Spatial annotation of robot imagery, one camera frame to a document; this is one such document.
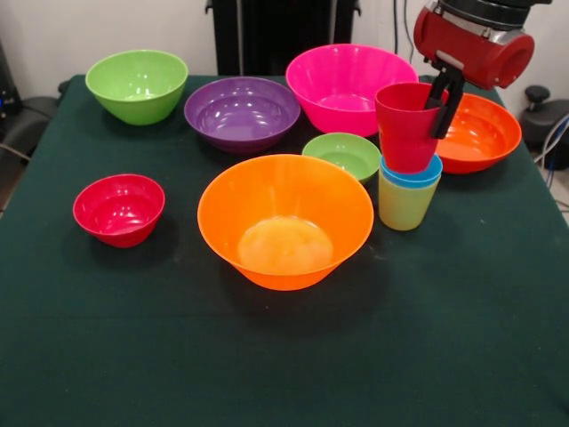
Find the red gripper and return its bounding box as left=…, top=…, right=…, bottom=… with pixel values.
left=413, top=4, right=536, bottom=139

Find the red cup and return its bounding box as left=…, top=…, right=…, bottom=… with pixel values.
left=374, top=82, right=450, bottom=173

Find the blue cup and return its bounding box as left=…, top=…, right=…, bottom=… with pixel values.
left=380, top=154, right=444, bottom=188

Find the small red bowl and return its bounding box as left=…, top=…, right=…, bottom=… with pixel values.
left=72, top=173, right=166, bottom=249

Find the red-orange bowl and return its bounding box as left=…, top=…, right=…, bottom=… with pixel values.
left=433, top=92, right=523, bottom=174

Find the pink bowl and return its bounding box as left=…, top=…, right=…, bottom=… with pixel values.
left=285, top=43, right=420, bottom=138

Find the black equipment with knob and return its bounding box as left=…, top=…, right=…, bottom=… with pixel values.
left=519, top=85, right=569, bottom=155

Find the small green bowl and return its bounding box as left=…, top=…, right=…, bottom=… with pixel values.
left=301, top=132, right=382, bottom=186

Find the yellow cup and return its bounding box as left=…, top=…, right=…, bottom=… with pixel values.
left=378, top=171, right=441, bottom=231

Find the large orange bowl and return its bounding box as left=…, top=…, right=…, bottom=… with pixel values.
left=196, top=154, right=374, bottom=292

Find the purple bowl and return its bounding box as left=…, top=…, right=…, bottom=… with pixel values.
left=183, top=76, right=301, bottom=156

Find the large green bowl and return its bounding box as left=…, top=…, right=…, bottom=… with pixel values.
left=84, top=49, right=189, bottom=126

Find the dark green tablecloth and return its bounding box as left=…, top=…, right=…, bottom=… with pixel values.
left=0, top=74, right=569, bottom=427

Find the black electronics box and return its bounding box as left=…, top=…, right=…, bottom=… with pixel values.
left=0, top=37, right=23, bottom=133

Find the white cable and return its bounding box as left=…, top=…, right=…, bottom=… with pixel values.
left=533, top=113, right=569, bottom=165

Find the grey cable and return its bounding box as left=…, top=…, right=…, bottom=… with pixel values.
left=0, top=141, right=32, bottom=164

